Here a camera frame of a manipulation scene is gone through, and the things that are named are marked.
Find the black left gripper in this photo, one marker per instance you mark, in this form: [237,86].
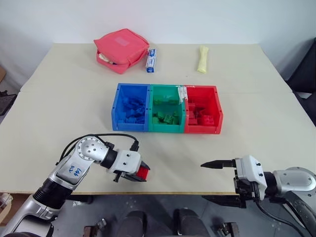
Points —
[120,175]

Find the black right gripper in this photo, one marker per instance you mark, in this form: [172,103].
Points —
[243,189]

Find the red toy block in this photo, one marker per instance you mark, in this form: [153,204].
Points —
[143,172]

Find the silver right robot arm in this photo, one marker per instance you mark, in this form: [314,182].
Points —
[293,181]

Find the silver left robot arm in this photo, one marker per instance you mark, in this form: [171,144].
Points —
[71,170]

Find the dark rounded shape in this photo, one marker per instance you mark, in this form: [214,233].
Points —
[190,223]
[133,223]

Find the green plastic bin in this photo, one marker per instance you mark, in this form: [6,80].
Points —
[165,128]

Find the blue block pile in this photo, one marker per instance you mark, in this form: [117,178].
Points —
[133,119]
[135,103]

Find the red plastic bin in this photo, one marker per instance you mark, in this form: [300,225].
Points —
[205,129]

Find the green block cluster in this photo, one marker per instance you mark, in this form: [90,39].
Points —
[166,119]
[166,99]

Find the blue plastic bin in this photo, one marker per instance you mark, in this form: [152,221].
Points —
[118,116]

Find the large red studded block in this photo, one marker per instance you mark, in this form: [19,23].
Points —
[208,121]

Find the small red block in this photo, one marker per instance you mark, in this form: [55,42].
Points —
[192,122]

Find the red block pile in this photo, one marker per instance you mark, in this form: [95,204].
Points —
[198,109]

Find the white tape label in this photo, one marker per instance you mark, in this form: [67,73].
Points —
[182,93]

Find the blue white tube box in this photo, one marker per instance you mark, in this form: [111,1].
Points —
[151,60]

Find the yellow rolled cloth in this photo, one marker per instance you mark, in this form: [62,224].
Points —
[203,60]

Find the pink fabric pouch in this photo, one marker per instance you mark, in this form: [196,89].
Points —
[121,45]

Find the cardboard box with plastic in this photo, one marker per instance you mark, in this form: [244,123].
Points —
[8,206]

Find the black office chair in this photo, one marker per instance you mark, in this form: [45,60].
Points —
[304,74]

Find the black bag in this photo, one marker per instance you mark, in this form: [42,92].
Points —
[5,102]

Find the brown cardboard box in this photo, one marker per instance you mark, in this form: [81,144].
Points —
[1,74]

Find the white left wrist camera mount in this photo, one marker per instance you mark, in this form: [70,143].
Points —
[127,161]

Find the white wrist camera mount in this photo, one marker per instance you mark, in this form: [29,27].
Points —
[249,169]
[127,161]

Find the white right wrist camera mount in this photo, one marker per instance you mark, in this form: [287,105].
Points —
[249,169]

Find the brown metal bracket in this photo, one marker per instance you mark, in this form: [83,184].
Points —
[90,230]
[228,229]

